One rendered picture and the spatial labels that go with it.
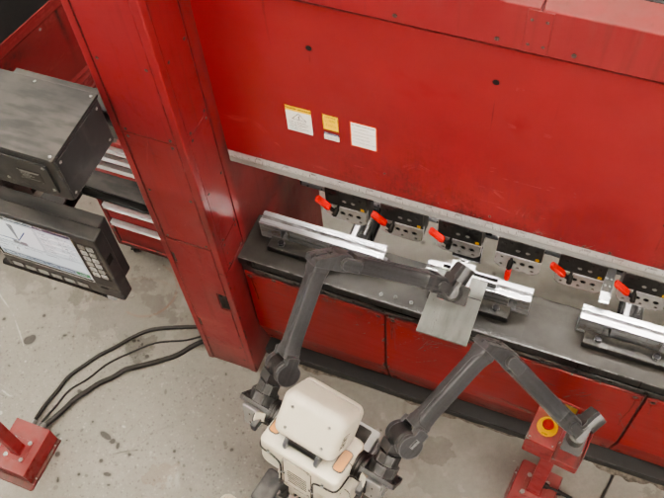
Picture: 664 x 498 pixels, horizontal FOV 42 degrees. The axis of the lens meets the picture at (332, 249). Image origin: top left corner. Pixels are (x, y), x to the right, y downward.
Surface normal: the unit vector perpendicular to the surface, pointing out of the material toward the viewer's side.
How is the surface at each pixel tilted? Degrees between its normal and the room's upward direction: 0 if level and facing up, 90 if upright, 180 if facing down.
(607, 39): 90
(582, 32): 90
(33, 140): 0
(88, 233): 0
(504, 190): 90
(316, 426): 47
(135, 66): 90
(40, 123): 0
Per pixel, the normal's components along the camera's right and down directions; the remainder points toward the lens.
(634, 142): -0.36, 0.80
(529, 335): -0.06, -0.53
